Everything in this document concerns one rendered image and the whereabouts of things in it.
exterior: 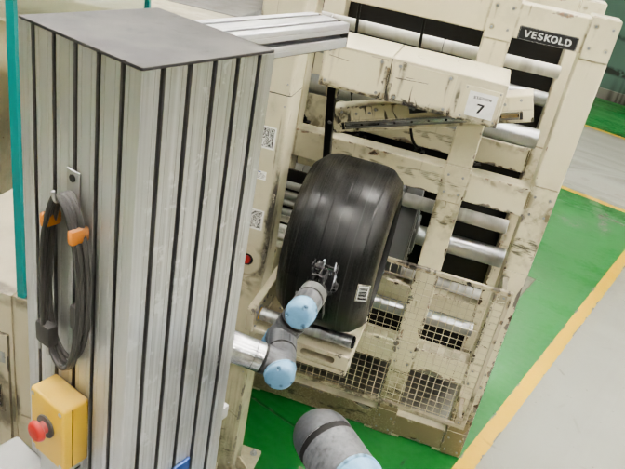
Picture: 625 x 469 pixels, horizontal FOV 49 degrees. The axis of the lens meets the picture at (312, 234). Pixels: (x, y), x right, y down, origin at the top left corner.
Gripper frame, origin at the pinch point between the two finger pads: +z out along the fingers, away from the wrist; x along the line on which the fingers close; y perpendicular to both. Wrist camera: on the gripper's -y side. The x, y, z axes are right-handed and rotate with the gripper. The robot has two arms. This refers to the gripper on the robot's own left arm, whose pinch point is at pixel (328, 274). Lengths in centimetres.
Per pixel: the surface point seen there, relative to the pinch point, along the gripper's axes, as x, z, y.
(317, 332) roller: 1.6, 17.5, -29.9
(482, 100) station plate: -29, 41, 54
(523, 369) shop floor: -95, 177, -102
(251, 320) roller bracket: 24.0, 13.8, -31.0
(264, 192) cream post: 29.6, 20.0, 12.2
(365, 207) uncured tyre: -4.5, 10.1, 19.7
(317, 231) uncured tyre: 6.8, 3.6, 10.5
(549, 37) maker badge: -45, 70, 76
